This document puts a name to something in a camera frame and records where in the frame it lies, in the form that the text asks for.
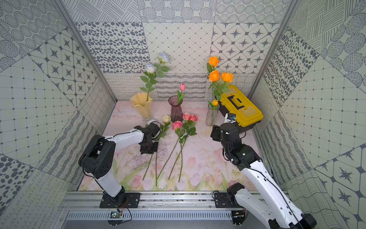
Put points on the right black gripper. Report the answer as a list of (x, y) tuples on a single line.
[(216, 133)]

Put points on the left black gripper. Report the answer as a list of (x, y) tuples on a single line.
[(148, 144)]

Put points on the white-blue rose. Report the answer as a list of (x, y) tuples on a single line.
[(149, 78), (151, 155), (162, 68)]

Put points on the cream white rose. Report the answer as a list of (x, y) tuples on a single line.
[(165, 119)]

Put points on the pink rose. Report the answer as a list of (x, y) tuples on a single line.
[(177, 127)]

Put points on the pink rose pair stem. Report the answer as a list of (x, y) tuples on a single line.
[(189, 121)]

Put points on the pink tulip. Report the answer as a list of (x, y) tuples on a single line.
[(180, 93)]

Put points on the yellow tulip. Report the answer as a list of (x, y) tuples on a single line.
[(213, 105)]

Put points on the orange rose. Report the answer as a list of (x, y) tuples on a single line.
[(212, 63), (214, 80), (226, 79)]

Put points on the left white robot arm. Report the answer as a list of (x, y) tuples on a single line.
[(97, 158)]

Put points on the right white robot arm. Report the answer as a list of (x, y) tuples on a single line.
[(277, 211)]

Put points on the purple glass vase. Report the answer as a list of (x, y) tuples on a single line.
[(176, 110)]

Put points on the yellow ruffled vase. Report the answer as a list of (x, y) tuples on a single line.
[(142, 103)]

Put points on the yellow black toolbox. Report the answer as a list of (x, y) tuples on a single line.
[(235, 102)]

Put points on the floral pink table mat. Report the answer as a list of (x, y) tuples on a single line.
[(204, 168)]

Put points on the clear glass vase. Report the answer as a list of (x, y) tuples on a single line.
[(211, 115)]

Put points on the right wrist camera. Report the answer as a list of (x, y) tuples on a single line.
[(230, 118)]

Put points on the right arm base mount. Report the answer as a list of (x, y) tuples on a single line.
[(228, 199)]

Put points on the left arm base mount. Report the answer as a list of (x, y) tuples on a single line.
[(122, 199)]

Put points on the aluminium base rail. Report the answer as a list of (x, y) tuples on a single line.
[(166, 205)]

